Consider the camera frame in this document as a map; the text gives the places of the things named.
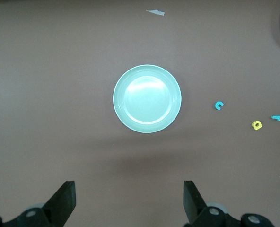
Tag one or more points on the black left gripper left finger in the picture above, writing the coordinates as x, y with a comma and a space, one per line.
59, 208

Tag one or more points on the teal letter c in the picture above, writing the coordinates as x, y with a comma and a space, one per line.
217, 105

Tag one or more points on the teal letter r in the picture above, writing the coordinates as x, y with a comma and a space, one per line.
276, 117

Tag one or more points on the yellow letter a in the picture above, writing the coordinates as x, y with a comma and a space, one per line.
257, 125

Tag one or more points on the brown table cover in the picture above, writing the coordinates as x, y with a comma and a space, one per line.
59, 94

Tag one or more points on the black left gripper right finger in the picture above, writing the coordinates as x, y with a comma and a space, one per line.
194, 208

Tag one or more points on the grey tape scrap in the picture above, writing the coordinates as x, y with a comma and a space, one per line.
155, 12

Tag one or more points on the green plate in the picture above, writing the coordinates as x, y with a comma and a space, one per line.
147, 99

